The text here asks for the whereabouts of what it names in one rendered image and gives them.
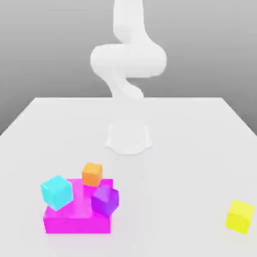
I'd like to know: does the small orange cube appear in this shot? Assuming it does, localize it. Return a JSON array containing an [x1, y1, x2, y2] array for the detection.
[[82, 163, 103, 187]]

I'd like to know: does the small purple cube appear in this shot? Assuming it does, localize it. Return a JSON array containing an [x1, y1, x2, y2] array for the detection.
[[90, 184, 120, 217]]

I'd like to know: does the small cyan cube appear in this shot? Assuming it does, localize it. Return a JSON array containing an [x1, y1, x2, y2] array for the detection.
[[40, 175, 74, 212]]

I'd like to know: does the small yellow cube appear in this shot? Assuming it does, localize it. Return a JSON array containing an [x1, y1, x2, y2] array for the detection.
[[225, 199, 256, 235]]

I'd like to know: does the large magenta box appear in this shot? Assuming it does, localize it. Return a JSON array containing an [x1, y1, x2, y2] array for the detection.
[[43, 178, 114, 235]]

